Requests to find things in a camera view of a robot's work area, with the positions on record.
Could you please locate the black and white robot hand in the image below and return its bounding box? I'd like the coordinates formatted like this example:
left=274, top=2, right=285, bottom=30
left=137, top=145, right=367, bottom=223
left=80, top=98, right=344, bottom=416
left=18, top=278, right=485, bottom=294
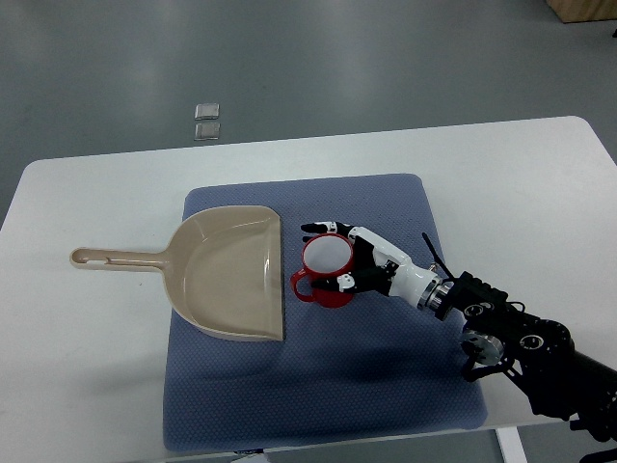
left=301, top=221, right=443, bottom=309

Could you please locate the red mug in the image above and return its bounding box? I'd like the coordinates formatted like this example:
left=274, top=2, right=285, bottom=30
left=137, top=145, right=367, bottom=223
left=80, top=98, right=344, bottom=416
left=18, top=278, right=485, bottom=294
left=290, top=233, right=354, bottom=309

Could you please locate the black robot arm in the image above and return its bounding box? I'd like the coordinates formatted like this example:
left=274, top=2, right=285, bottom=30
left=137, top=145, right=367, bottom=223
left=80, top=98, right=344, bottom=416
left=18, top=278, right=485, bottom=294
left=419, top=272, right=616, bottom=442

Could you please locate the beige plastic dustpan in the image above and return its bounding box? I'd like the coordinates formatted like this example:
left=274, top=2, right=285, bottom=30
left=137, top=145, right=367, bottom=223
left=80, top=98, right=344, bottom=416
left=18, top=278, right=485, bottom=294
left=69, top=205, right=284, bottom=341

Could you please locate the blue textured mat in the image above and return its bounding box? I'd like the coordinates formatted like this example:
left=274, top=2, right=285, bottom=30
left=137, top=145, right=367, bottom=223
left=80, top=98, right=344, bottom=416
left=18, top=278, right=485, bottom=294
left=163, top=174, right=487, bottom=452

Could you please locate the white table leg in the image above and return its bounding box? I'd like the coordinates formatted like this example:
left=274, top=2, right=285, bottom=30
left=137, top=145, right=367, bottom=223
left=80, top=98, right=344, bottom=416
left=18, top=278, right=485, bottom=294
left=496, top=426, right=527, bottom=463

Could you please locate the lower metal floor plate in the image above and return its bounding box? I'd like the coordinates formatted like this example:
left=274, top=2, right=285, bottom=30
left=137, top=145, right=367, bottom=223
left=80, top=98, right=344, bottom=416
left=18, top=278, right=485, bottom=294
left=194, top=122, right=221, bottom=141

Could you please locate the metal floor plate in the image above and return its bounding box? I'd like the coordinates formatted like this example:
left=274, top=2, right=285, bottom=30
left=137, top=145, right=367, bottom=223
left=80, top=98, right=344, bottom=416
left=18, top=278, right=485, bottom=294
left=194, top=102, right=220, bottom=121
left=194, top=122, right=221, bottom=141

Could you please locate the upper metal floor plate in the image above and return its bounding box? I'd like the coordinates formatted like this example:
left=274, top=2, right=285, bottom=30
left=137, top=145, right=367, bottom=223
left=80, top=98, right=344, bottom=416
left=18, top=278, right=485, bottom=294
left=194, top=102, right=220, bottom=121

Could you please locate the wooden box corner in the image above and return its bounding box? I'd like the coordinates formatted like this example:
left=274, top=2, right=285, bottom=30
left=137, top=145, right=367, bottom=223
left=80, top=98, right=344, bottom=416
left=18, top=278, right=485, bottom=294
left=547, top=0, right=616, bottom=23

